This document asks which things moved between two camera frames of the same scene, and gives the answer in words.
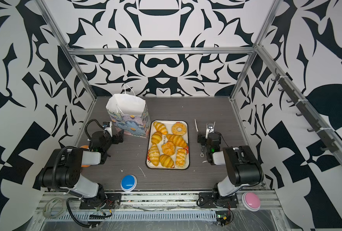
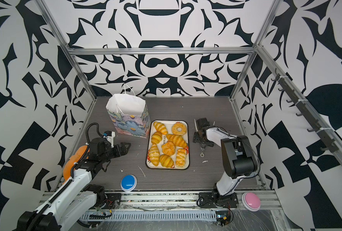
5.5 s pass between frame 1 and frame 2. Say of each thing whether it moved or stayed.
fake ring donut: stayed
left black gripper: moved
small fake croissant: stayed
